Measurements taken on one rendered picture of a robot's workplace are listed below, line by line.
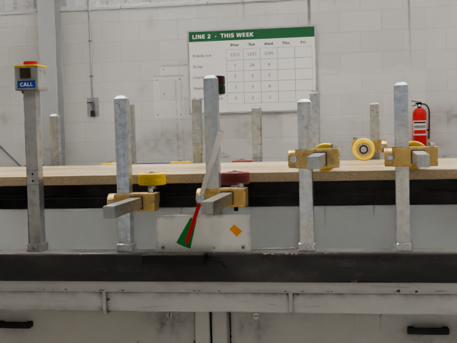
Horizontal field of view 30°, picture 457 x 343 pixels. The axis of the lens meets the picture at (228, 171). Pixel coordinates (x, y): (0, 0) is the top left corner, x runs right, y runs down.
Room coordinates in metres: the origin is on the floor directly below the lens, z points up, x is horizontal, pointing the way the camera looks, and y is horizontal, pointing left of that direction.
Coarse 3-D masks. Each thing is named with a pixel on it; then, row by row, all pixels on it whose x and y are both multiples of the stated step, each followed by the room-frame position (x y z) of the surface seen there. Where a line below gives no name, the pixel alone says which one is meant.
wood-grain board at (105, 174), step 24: (0, 168) 3.24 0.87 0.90; (24, 168) 3.18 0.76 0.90; (48, 168) 3.12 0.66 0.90; (72, 168) 3.07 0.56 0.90; (96, 168) 3.02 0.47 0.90; (144, 168) 2.92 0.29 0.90; (168, 168) 2.87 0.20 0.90; (192, 168) 2.82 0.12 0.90; (240, 168) 2.74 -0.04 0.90; (264, 168) 2.70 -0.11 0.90; (288, 168) 2.65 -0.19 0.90; (336, 168) 2.58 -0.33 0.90; (360, 168) 2.54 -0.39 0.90; (384, 168) 2.50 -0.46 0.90; (432, 168) 2.44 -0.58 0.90; (456, 168) 2.40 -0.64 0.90
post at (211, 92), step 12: (204, 84) 2.29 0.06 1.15; (216, 84) 2.29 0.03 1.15; (204, 96) 2.29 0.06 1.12; (216, 96) 2.28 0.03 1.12; (204, 108) 2.29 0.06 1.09; (216, 108) 2.28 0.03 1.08; (216, 120) 2.28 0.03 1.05; (216, 132) 2.28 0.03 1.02; (216, 156) 2.28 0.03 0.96; (216, 168) 2.28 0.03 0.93; (216, 180) 2.28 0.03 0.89
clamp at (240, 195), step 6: (198, 192) 2.29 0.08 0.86; (210, 192) 2.28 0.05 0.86; (216, 192) 2.28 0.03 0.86; (222, 192) 2.27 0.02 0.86; (228, 192) 2.27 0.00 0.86; (234, 192) 2.27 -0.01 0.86; (240, 192) 2.26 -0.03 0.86; (246, 192) 2.28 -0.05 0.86; (234, 198) 2.27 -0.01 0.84; (240, 198) 2.26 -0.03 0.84; (246, 198) 2.28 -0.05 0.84; (234, 204) 2.27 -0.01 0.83; (240, 204) 2.26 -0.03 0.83; (246, 204) 2.28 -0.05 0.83
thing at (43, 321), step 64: (0, 192) 2.62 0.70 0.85; (64, 192) 2.59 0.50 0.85; (192, 192) 2.52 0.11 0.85; (256, 192) 2.49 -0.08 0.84; (320, 192) 2.46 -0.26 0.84; (384, 192) 2.43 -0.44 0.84; (448, 192) 2.40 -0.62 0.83; (0, 320) 2.66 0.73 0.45; (64, 320) 2.62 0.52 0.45; (128, 320) 2.59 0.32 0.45; (192, 320) 2.55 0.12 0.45; (256, 320) 2.52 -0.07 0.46; (320, 320) 2.49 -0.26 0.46; (384, 320) 2.46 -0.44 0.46; (448, 320) 2.42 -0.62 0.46
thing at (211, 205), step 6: (210, 198) 2.09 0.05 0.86; (216, 198) 2.09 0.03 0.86; (222, 198) 2.12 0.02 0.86; (228, 198) 2.21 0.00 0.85; (204, 204) 2.00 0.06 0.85; (210, 204) 2.00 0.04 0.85; (216, 204) 2.04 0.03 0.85; (222, 204) 2.12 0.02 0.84; (228, 204) 2.21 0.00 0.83; (204, 210) 2.00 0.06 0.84; (210, 210) 2.00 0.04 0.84; (216, 210) 2.04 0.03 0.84
